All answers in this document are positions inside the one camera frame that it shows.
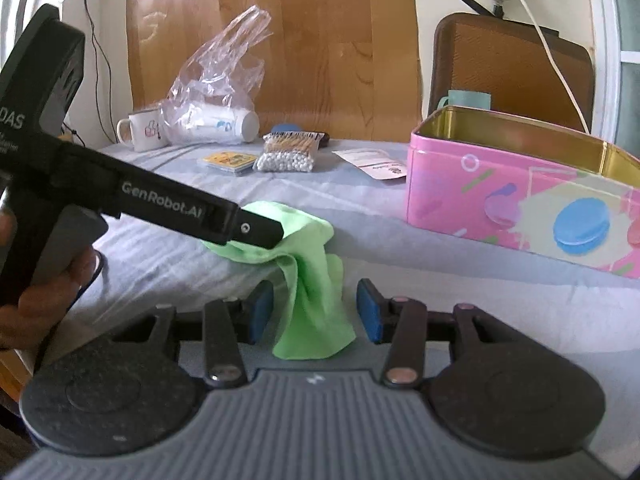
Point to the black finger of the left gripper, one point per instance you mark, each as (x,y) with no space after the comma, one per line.
(256,230)

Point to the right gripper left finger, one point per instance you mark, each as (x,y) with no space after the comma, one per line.
(221,327)

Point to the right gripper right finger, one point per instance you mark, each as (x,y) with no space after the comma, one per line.
(407,325)

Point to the cotton swab pack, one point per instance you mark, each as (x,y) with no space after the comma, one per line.
(288,151)

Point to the green soft cloth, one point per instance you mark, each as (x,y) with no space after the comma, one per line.
(314,323)

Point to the person's left hand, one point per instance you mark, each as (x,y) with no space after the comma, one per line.
(25,324)

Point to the yellow card pack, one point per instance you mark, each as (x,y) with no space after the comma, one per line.
(228,161)

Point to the striped bed sheet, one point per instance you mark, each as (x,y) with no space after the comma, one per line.
(591,317)

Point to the blue pouch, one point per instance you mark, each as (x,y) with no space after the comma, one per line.
(285,127)

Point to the white printed mug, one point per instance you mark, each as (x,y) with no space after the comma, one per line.
(141,131)

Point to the black small device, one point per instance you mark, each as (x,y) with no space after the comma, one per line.
(323,140)

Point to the white paper cup stack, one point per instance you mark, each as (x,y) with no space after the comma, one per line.
(209,123)

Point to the white pink sachet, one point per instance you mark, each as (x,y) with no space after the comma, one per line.
(374,163)

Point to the clear plastic bag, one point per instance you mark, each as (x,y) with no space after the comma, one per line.
(221,72)

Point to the wood pattern vinyl sheet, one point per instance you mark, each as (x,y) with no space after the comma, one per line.
(347,67)

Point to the pink macaron tin box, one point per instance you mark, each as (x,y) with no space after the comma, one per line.
(527,185)

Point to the teal mug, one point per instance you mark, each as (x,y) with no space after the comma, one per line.
(466,98)

